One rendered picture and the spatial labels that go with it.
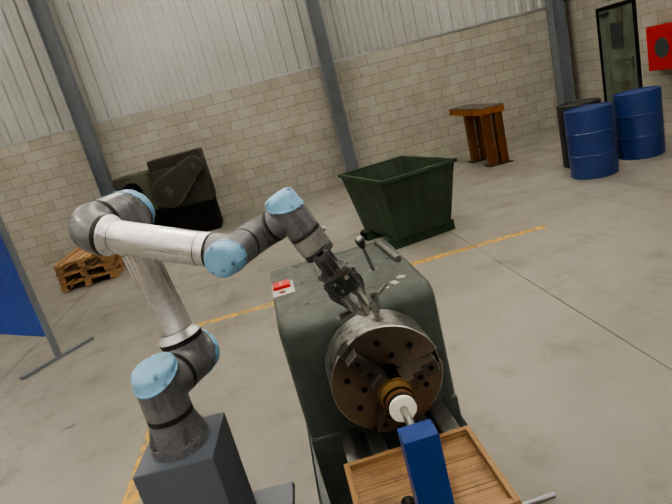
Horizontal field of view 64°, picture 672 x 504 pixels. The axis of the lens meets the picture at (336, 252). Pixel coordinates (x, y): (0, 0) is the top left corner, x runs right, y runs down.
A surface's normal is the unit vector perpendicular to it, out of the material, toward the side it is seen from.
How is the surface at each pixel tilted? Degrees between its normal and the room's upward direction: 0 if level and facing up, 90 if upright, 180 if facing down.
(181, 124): 90
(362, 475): 0
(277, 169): 90
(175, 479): 90
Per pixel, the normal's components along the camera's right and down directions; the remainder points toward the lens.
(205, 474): 0.06, 0.27
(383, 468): -0.24, -0.93
